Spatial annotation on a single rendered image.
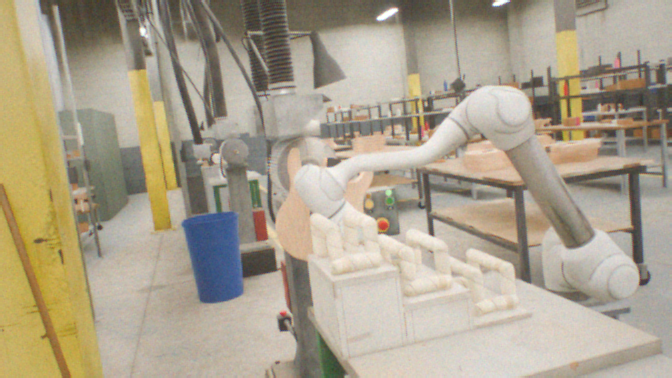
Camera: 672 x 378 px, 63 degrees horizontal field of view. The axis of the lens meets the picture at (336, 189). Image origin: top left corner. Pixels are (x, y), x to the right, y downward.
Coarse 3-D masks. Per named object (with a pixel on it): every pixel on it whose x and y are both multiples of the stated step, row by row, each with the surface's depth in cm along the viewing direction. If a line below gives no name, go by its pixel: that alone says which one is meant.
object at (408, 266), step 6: (402, 258) 122; (408, 258) 121; (414, 258) 122; (402, 264) 122; (408, 264) 121; (414, 264) 122; (402, 270) 122; (408, 270) 122; (414, 270) 122; (402, 276) 123; (408, 276) 122; (414, 276) 122; (408, 282) 122; (408, 294) 122
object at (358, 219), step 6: (348, 210) 133; (354, 210) 132; (348, 216) 130; (354, 216) 126; (360, 216) 123; (366, 216) 121; (354, 222) 126; (360, 222) 121; (366, 222) 119; (372, 222) 119
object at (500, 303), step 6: (486, 300) 127; (492, 300) 127; (498, 300) 127; (504, 300) 127; (510, 300) 127; (516, 300) 128; (474, 306) 127; (480, 306) 126; (486, 306) 126; (492, 306) 126; (498, 306) 127; (504, 306) 127; (510, 306) 128; (516, 306) 128; (480, 312) 126; (486, 312) 126
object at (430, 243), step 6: (408, 234) 139; (414, 234) 136; (420, 234) 134; (426, 234) 132; (414, 240) 135; (420, 240) 132; (426, 240) 129; (432, 240) 127; (438, 240) 125; (426, 246) 129; (432, 246) 125; (438, 246) 123; (444, 246) 123
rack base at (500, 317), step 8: (488, 296) 140; (496, 296) 139; (496, 312) 129; (504, 312) 128; (512, 312) 127; (520, 312) 127; (528, 312) 126; (480, 320) 125; (488, 320) 124; (496, 320) 124; (504, 320) 125; (512, 320) 125
